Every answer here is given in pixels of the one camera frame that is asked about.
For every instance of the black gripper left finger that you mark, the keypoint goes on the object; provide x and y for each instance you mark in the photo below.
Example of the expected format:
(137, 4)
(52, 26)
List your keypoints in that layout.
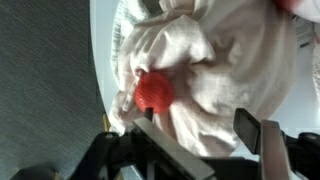
(173, 150)

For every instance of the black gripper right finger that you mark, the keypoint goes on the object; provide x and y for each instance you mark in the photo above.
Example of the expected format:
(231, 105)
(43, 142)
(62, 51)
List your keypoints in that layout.
(266, 146)

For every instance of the red ribbed ball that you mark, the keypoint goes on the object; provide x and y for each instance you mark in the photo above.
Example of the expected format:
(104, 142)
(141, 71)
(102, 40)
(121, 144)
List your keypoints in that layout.
(154, 91)

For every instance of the pale pink cloth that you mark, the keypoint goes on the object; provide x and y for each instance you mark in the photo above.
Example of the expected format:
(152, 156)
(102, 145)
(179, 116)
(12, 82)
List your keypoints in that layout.
(233, 66)

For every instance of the white terry towel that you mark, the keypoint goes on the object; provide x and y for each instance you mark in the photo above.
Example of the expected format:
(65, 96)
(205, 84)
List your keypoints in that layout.
(128, 23)

